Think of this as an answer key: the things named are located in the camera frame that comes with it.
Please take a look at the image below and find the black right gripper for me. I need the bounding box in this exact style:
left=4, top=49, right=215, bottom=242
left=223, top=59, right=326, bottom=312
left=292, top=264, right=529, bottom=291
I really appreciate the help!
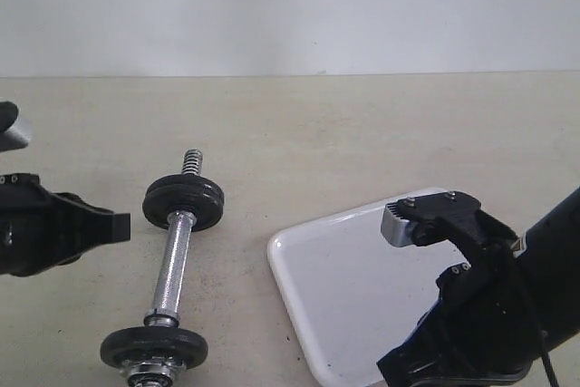
left=377, top=242, right=544, bottom=387

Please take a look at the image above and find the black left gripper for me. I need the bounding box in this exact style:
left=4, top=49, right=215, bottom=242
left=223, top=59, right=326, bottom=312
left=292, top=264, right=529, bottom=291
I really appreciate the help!
left=1, top=173, right=131, bottom=277

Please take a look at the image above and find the chrome dumbbell bar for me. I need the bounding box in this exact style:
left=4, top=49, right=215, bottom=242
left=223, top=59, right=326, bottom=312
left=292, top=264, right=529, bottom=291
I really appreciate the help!
left=124, top=148, right=209, bottom=387

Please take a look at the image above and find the black weight plate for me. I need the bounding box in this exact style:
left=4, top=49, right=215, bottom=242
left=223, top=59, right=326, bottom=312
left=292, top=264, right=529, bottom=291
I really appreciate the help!
left=100, top=326, right=208, bottom=370
left=145, top=174, right=225, bottom=202

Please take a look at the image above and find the black weight plate far end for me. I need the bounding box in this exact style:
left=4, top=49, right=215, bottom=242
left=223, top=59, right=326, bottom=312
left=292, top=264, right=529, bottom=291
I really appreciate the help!
left=142, top=188, right=225, bottom=232

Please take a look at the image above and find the white plastic tray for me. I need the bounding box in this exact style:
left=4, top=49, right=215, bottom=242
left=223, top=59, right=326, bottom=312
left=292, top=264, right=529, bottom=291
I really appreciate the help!
left=266, top=199, right=465, bottom=386

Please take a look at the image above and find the chrome spinlock collar nut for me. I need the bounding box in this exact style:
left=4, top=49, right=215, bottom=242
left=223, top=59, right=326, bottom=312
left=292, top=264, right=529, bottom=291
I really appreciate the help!
left=121, top=359, right=186, bottom=387

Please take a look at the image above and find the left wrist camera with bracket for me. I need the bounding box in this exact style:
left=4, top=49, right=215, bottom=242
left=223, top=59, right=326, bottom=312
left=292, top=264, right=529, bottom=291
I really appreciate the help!
left=0, top=101, right=32, bottom=152

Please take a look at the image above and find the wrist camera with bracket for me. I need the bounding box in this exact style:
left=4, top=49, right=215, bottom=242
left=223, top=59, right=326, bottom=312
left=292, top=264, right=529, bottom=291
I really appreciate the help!
left=0, top=101, right=32, bottom=152
left=381, top=190, right=518, bottom=266

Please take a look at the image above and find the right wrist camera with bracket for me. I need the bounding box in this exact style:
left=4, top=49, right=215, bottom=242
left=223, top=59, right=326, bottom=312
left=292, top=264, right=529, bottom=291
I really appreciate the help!
left=381, top=190, right=518, bottom=266

